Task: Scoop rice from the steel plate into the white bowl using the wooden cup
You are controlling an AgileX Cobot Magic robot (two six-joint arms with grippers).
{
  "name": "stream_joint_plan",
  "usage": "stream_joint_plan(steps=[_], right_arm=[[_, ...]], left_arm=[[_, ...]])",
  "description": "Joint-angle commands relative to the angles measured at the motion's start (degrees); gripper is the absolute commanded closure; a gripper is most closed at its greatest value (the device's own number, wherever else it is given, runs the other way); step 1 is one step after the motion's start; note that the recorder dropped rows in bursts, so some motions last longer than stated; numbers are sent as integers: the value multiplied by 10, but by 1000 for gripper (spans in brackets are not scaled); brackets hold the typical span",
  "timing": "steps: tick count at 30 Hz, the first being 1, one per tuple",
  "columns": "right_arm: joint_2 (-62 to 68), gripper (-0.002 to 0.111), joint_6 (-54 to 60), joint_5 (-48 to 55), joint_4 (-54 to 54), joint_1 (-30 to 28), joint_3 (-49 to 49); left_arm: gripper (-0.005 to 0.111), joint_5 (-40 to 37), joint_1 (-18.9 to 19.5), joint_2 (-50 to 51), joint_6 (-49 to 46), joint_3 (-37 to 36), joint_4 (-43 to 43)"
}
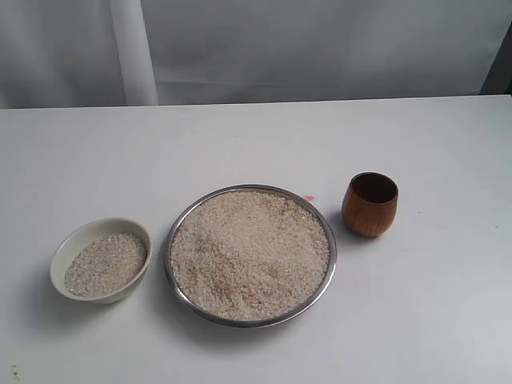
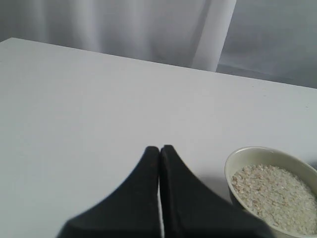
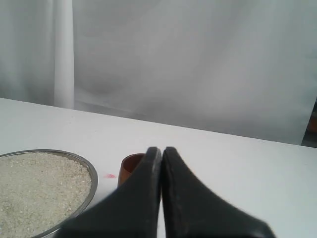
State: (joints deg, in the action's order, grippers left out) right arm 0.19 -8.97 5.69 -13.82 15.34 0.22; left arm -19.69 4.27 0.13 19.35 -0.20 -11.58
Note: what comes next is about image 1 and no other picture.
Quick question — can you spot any white backdrop curtain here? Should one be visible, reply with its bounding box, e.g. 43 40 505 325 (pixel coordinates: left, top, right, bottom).
1 1 511 108

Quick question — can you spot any brown wooden cup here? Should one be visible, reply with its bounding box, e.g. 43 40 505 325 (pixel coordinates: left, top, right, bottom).
342 172 398 238

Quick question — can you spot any rice in white bowl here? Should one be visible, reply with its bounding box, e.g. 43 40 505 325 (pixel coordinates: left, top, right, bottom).
65 232 147 298

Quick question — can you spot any round steel tray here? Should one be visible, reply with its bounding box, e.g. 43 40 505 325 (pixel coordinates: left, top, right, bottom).
163 184 338 329

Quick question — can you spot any rice in steel tray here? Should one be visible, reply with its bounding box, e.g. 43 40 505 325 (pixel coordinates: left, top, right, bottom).
170 191 330 321

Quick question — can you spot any white ceramic bowl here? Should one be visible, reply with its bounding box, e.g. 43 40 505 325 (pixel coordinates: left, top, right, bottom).
50 218 153 304

